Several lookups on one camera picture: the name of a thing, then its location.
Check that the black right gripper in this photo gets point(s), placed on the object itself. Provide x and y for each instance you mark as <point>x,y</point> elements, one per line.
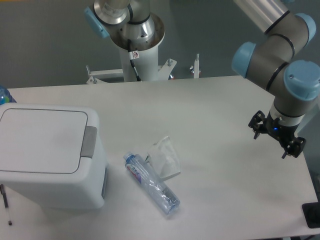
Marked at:
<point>285,135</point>

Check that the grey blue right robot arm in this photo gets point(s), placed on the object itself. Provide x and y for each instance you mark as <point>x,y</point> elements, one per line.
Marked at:
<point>295,84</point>

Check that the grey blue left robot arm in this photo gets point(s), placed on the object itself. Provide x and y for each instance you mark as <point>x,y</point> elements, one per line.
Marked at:
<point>106,17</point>

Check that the white plastic trash can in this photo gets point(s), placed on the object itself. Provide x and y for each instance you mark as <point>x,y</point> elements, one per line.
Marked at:
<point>84,189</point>

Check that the white trash can lid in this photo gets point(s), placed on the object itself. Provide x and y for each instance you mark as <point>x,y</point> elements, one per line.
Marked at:
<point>43,140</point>

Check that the black clamp at table edge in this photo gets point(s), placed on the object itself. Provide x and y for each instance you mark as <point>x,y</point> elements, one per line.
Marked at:
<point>311,213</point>

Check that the clear crushed plastic bottle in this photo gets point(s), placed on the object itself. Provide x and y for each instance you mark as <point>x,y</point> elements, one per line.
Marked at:
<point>156,188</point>

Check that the blue water bottle at edge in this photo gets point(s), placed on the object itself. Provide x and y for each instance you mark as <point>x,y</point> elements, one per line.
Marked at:
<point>5,96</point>

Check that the black and white pen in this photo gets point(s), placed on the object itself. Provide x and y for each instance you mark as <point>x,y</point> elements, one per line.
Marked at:
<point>6,204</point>

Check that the white levelling foot bracket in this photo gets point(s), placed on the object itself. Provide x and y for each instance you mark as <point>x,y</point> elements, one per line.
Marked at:
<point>195,68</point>

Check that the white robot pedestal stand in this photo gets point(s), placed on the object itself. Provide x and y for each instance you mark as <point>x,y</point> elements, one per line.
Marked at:
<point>138,46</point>

